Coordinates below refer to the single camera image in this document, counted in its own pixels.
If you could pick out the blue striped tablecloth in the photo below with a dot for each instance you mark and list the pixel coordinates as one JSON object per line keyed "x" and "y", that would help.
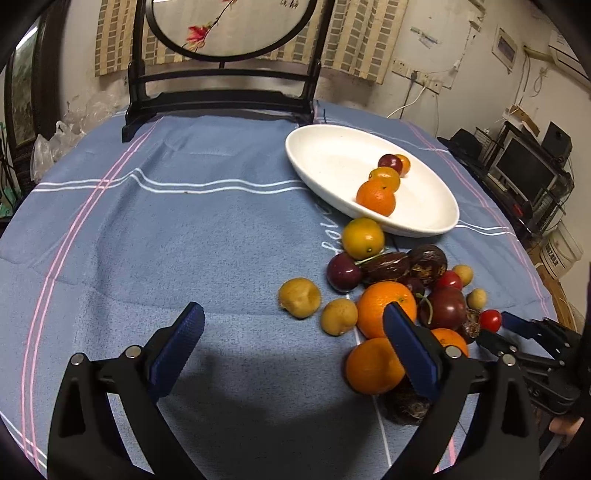
{"x": 184, "y": 230}

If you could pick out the dark framed painting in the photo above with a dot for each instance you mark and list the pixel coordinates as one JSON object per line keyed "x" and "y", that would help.
{"x": 23, "y": 87}

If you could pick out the large orange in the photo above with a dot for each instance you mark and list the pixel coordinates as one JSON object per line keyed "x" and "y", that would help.
{"x": 374, "y": 309}

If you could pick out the white wall electrical box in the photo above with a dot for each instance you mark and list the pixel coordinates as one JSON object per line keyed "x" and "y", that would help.
{"x": 504, "y": 47}

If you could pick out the black speaker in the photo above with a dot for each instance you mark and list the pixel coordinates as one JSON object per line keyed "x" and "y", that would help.
{"x": 556, "y": 138}

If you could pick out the person's right hand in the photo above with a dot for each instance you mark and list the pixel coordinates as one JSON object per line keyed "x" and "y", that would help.
{"x": 567, "y": 425}

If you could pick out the yellow orange tangerine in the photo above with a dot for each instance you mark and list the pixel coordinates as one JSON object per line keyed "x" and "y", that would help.
{"x": 385, "y": 175}

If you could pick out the clear plastic bags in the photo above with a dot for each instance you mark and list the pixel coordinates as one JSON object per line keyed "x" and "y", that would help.
{"x": 46, "y": 147}

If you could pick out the flat cardboard box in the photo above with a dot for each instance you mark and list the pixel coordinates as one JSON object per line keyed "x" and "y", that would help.
{"x": 521, "y": 117}

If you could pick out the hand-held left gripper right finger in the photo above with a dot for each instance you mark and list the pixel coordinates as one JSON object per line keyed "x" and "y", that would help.
{"x": 408, "y": 350}

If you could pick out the large dark purple plum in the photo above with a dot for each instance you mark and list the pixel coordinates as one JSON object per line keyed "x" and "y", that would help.
{"x": 447, "y": 308}

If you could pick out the large tan longan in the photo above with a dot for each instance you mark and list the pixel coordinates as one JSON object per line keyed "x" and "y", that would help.
{"x": 300, "y": 297}
{"x": 339, "y": 316}

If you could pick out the woven bamboo wall mat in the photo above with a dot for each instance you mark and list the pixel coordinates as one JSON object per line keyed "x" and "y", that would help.
{"x": 351, "y": 37}

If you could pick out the yellow green orange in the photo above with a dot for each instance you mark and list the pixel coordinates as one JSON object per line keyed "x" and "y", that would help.
{"x": 363, "y": 237}

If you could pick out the white air conditioner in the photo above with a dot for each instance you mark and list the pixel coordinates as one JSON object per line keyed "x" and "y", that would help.
{"x": 565, "y": 48}

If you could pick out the dark red cherry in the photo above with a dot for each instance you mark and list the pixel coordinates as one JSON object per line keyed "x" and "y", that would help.
{"x": 413, "y": 285}
{"x": 344, "y": 272}

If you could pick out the small orange kumquat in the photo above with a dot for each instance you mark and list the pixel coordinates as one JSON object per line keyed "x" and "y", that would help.
{"x": 405, "y": 165}

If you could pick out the black bag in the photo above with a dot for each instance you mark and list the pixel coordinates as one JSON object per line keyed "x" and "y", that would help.
{"x": 466, "y": 141}

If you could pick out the white oval plate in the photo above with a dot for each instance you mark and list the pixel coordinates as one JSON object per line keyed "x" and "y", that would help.
{"x": 332, "y": 157}

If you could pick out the white plastic bucket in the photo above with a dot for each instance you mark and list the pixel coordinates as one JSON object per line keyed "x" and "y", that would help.
{"x": 561, "y": 249}

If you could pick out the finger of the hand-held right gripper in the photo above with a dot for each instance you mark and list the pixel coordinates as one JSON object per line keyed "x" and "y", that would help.
{"x": 491, "y": 342}
{"x": 516, "y": 321}

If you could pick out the orange mandarin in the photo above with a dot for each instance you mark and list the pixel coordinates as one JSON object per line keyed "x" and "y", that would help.
{"x": 375, "y": 198}
{"x": 450, "y": 338}
{"x": 371, "y": 367}

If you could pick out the dark red plum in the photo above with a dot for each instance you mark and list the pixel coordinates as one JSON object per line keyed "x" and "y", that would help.
{"x": 388, "y": 162}

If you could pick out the black computer monitor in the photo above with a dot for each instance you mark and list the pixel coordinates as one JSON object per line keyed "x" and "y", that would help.
{"x": 524, "y": 168}

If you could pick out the round floral screen black stand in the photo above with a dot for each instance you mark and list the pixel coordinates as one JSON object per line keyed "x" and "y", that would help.
{"x": 221, "y": 27}

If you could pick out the small tan longan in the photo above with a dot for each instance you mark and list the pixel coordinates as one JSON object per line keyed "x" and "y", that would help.
{"x": 463, "y": 275}
{"x": 476, "y": 299}

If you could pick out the dark round wrinkled fruit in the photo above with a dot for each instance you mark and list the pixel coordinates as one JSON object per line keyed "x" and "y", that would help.
{"x": 427, "y": 263}

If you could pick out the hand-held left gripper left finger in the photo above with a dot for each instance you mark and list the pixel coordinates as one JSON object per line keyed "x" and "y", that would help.
{"x": 178, "y": 350}

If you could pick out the white wall socket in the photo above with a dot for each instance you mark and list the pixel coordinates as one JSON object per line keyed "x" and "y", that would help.
{"x": 400, "y": 67}
{"x": 432, "y": 84}

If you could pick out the red cherry tomato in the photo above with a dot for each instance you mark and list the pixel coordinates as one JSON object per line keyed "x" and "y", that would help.
{"x": 490, "y": 321}
{"x": 449, "y": 280}

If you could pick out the black metal rack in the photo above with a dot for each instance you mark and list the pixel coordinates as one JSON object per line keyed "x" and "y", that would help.
{"x": 561, "y": 203}

